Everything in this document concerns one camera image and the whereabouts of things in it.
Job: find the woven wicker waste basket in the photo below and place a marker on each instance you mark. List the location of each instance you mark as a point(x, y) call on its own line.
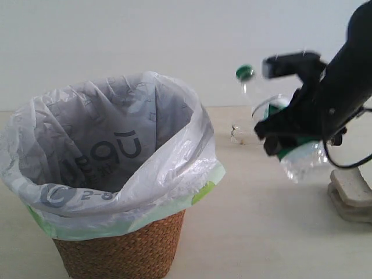
point(146, 253)

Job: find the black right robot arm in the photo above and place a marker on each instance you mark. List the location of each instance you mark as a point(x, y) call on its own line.
point(356, 51)

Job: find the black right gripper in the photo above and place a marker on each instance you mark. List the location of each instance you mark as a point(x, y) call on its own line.
point(329, 98)

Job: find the beige paper pulp tray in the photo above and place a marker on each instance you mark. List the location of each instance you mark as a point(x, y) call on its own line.
point(351, 195)

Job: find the white green plastic bin liner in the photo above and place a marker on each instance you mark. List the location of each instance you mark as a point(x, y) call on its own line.
point(105, 158)

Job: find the clear bottle green cap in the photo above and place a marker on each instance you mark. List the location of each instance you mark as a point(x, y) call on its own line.
point(300, 153)

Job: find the clear plastic wrapper scrap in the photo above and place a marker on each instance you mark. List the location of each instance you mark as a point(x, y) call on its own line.
point(238, 134)

